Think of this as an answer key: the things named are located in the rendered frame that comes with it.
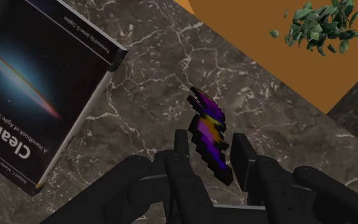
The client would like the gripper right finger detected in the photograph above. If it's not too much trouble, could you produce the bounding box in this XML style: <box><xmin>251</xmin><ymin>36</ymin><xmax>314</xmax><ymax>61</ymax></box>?
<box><xmin>229</xmin><ymin>132</ymin><xmax>358</xmax><ymax>224</ymax></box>

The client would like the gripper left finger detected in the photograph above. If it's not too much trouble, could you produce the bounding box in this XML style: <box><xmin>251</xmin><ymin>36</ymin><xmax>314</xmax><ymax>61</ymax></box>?
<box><xmin>41</xmin><ymin>129</ymin><xmax>221</xmax><ymax>224</ymax></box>

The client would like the purple and orange pixelated toy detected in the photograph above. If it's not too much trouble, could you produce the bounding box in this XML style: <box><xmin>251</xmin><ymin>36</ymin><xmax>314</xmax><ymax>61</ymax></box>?
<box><xmin>186</xmin><ymin>86</ymin><xmax>234</xmax><ymax>187</ymax></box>

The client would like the green leafy plant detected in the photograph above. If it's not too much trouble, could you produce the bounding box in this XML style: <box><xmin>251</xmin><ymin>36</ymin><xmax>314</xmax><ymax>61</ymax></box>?
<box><xmin>269</xmin><ymin>0</ymin><xmax>358</xmax><ymax>57</ymax></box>

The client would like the dark book with nebula cover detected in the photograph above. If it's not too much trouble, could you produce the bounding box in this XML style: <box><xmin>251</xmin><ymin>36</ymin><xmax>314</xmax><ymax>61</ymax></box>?
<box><xmin>0</xmin><ymin>0</ymin><xmax>129</xmax><ymax>197</ymax></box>

